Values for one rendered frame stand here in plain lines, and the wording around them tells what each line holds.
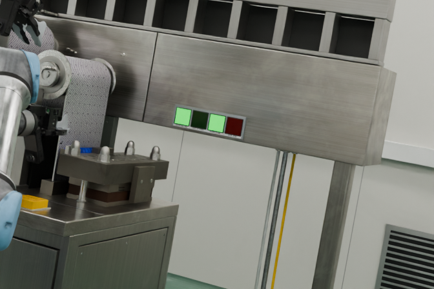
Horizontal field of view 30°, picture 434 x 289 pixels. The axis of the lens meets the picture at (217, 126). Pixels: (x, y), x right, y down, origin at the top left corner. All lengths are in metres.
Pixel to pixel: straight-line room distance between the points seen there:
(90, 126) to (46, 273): 0.59
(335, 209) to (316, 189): 2.28
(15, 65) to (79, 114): 0.70
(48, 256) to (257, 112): 0.79
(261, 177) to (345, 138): 2.59
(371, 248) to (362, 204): 0.26
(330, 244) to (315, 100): 0.48
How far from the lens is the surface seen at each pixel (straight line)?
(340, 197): 2.60
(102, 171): 2.32
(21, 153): 2.47
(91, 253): 2.24
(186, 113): 2.59
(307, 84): 2.46
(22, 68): 1.85
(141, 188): 2.49
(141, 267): 2.53
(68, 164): 2.38
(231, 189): 5.06
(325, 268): 2.64
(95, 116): 2.60
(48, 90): 2.46
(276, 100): 2.49
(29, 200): 2.18
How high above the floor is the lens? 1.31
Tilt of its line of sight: 3 degrees down
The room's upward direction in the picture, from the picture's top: 10 degrees clockwise
